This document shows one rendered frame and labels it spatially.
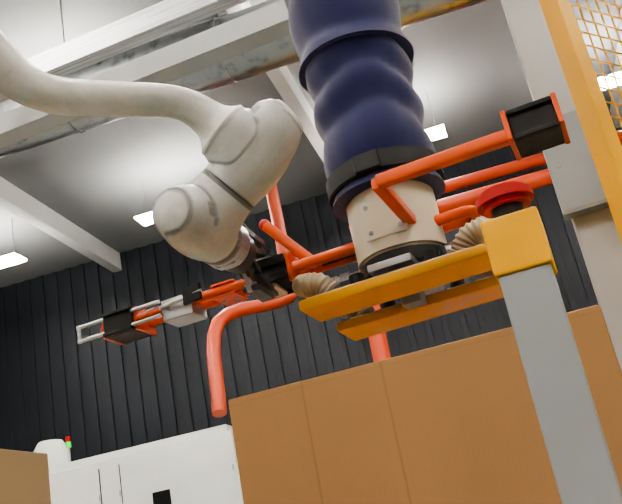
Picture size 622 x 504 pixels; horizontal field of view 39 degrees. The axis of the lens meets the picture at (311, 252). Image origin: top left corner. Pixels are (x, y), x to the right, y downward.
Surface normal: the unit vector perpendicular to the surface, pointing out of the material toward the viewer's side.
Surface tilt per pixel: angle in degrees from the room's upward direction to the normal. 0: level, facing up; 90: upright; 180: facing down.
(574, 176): 90
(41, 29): 180
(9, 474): 90
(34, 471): 90
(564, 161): 90
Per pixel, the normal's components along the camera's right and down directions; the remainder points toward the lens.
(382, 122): -0.04, -0.33
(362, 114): -0.36, -0.48
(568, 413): -0.35, -0.28
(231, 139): -0.08, -0.04
